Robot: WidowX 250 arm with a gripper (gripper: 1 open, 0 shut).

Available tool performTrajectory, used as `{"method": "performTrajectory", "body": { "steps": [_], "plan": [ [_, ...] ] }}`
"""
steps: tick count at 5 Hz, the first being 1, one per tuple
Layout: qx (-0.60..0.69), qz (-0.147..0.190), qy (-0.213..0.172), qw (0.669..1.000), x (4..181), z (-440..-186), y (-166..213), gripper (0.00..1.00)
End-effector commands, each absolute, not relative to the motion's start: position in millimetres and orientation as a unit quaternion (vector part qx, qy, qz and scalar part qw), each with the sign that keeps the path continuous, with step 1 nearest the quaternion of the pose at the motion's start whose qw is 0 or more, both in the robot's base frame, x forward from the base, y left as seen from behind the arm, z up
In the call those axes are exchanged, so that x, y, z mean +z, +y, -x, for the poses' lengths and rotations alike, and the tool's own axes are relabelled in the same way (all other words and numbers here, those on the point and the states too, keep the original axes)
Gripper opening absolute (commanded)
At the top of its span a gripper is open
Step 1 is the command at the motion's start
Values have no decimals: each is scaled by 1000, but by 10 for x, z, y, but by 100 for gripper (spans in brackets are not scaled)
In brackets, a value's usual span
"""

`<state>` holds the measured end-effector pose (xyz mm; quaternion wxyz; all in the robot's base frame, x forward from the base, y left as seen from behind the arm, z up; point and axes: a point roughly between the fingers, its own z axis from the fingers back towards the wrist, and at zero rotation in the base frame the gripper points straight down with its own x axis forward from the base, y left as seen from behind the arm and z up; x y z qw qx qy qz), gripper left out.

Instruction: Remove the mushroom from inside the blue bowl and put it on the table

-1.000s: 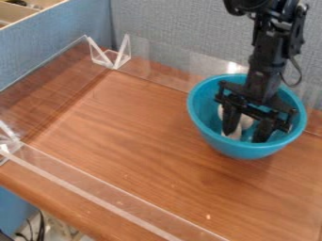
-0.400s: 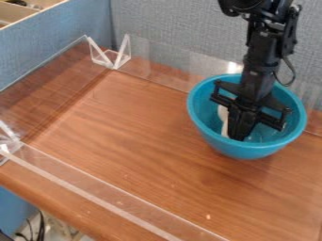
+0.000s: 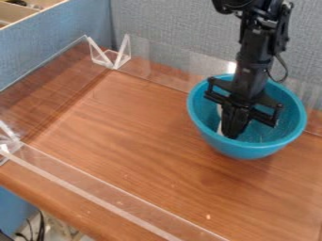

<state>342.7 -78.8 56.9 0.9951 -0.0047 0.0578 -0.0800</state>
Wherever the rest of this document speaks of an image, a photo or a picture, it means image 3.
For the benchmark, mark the clear acrylic barrier frame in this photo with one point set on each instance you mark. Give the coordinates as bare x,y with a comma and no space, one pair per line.
98,146

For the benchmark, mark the blue plastic bowl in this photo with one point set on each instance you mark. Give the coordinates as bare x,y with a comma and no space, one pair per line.
261,140

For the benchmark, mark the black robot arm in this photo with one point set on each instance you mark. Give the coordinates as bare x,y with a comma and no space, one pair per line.
265,20

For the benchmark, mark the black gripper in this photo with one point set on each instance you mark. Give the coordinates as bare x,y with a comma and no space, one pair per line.
243,98

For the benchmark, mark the wooden shelf unit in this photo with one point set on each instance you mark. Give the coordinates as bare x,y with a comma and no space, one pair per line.
18,10

